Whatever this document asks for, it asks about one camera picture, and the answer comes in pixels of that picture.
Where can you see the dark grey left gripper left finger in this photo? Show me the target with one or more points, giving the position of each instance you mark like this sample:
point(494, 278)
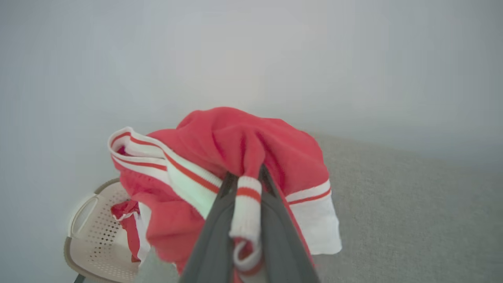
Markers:
point(212, 243)

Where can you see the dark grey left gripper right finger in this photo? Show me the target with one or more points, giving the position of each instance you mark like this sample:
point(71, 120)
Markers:
point(281, 247)

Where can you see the red garment with white stripes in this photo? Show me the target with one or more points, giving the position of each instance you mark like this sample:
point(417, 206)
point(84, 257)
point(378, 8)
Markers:
point(235, 141)

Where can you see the beige perforated laundry basket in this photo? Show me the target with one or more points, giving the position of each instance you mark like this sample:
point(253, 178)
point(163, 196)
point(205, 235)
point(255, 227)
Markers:
point(98, 243)

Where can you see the grey fabric sofa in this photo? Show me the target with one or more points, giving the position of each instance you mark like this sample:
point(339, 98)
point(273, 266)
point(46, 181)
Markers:
point(412, 220)

